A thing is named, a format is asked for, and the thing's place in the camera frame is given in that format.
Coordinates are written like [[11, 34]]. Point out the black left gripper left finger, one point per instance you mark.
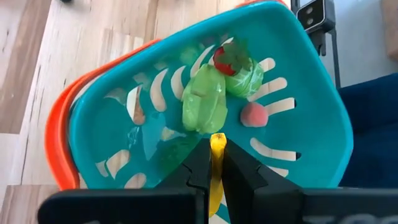
[[196, 174]]

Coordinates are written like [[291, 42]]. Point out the teal plastic slotted basket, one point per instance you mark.
[[311, 140]]

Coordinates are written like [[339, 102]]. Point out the yellow banana toy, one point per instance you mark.
[[217, 149]]

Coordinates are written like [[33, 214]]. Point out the green bell pepper toy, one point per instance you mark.
[[203, 102]]

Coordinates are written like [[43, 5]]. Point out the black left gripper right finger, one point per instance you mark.
[[248, 193]]

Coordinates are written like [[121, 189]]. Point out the small table-level camera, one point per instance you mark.
[[314, 14]]

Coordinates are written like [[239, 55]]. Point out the red fruit toy green leaves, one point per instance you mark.
[[230, 59]]

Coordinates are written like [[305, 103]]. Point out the pink peach toy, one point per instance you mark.
[[254, 115]]

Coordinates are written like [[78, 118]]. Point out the light green cabbage toy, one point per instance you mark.
[[247, 84]]

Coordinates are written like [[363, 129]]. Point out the person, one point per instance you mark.
[[370, 130]]

